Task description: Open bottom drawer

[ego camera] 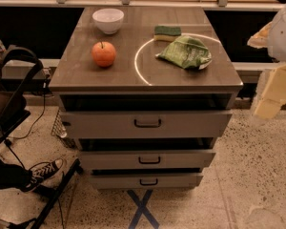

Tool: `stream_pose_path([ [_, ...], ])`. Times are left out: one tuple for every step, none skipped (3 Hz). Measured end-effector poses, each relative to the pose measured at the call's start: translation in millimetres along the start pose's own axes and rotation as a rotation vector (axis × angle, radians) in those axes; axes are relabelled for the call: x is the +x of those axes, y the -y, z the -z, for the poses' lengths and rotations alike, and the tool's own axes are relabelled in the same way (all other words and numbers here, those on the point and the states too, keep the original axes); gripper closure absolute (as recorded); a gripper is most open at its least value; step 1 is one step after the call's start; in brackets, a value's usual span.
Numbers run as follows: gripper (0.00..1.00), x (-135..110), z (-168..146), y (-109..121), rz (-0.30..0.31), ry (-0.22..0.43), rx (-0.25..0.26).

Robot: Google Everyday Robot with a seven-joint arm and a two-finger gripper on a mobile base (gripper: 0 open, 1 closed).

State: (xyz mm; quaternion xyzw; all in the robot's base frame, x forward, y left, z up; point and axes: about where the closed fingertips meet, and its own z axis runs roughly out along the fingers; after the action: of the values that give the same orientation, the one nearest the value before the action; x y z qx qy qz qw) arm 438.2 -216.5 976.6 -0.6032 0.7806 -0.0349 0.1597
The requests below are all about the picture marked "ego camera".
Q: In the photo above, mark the grey drawer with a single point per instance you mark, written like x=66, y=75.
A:
x=123, y=160
x=147, y=181
x=145, y=124

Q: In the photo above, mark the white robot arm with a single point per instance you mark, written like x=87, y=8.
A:
x=272, y=37

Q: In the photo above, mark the grey top drawer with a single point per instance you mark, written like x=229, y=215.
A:
x=145, y=124

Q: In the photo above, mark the grey middle drawer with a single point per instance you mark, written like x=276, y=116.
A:
x=123, y=160

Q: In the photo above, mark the green chip bag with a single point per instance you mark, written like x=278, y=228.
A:
x=187, y=53

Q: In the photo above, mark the blue tape cross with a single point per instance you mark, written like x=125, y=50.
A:
x=142, y=210

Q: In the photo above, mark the green yellow sponge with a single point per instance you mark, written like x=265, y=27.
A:
x=165, y=33

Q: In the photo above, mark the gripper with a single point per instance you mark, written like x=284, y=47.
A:
x=285, y=37

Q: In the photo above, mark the grey bottom drawer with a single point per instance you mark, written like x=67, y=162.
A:
x=147, y=181

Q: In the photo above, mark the white bowl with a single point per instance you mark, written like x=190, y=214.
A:
x=108, y=21

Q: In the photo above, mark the grey drawer cabinet wooden top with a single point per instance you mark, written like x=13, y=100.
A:
x=138, y=81

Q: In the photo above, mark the orange apple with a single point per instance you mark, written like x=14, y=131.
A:
x=103, y=54

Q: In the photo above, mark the black white sneaker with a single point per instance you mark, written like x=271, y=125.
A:
x=41, y=172

